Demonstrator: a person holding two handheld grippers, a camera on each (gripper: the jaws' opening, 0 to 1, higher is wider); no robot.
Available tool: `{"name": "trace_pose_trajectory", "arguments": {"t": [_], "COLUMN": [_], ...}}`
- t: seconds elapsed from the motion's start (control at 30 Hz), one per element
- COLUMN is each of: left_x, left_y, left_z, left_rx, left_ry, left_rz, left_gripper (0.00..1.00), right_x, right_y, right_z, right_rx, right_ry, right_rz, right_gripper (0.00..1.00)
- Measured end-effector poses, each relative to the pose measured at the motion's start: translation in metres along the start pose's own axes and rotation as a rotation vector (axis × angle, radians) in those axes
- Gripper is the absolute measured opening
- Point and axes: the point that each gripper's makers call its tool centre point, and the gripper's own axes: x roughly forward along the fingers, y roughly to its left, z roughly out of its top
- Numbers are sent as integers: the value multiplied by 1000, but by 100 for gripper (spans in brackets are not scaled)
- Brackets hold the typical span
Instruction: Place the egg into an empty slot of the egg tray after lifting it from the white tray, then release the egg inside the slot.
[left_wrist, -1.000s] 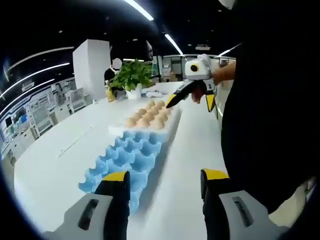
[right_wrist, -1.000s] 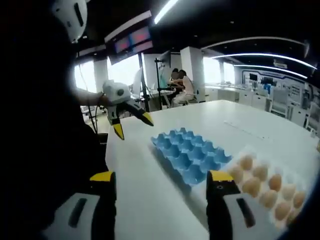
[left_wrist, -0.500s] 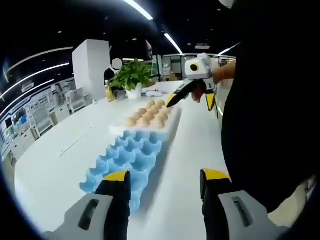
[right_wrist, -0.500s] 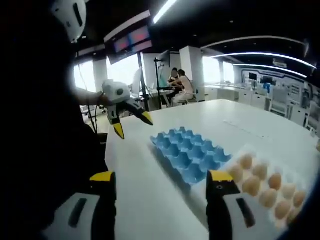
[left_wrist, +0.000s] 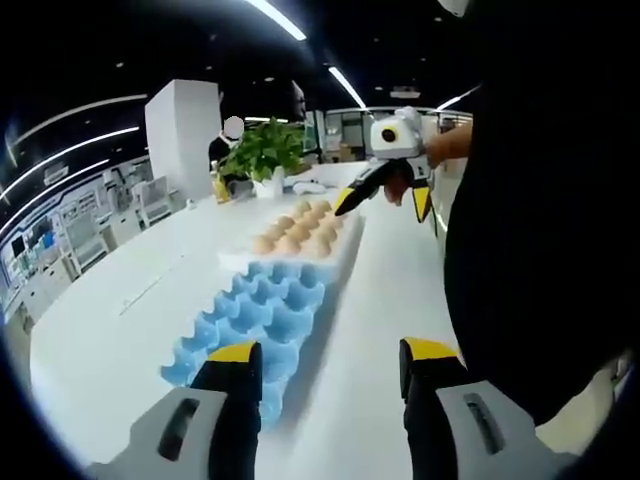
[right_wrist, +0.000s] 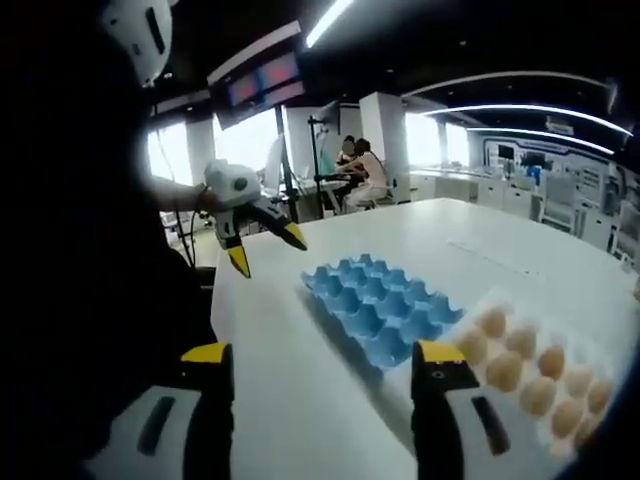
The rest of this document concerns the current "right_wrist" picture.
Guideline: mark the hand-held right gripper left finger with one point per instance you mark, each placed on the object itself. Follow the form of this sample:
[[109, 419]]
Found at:
[[150, 450]]

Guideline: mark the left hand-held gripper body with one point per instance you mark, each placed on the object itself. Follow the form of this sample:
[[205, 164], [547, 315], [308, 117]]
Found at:
[[232, 185]]

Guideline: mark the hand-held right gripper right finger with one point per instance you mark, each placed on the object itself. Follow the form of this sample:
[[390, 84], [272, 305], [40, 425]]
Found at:
[[450, 440]]

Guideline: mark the clear tray of eggs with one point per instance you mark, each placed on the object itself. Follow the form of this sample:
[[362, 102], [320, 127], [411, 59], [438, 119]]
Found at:
[[505, 370]]

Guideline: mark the blue egg tray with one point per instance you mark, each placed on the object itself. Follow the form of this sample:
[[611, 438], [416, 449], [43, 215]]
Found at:
[[380, 310]]

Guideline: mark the black pole stand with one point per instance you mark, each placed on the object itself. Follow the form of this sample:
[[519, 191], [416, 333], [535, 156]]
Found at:
[[289, 170]]

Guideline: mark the black tripod stand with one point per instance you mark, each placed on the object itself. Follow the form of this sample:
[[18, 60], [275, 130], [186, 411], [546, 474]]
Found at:
[[316, 165]]

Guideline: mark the hanging ceiling screen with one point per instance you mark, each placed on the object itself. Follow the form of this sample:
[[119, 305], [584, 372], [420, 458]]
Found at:
[[260, 75]]

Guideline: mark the white table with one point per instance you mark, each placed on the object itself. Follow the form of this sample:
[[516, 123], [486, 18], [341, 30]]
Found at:
[[325, 415]]

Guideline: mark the person's dark clothing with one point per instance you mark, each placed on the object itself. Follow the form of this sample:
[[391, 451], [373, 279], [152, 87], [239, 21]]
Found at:
[[85, 250]]

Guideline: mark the straight ceiling light strip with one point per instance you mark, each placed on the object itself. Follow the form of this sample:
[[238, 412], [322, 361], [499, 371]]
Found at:
[[327, 22]]

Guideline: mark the white counter cabinets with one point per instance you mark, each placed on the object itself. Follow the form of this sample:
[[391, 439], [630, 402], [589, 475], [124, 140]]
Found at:
[[470, 187]]

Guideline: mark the white chair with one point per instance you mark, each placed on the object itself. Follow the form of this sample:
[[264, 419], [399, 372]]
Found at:
[[557, 200]]

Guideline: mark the curved ceiling light strip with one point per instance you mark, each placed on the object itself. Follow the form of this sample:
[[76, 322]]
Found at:
[[545, 135], [525, 111]]

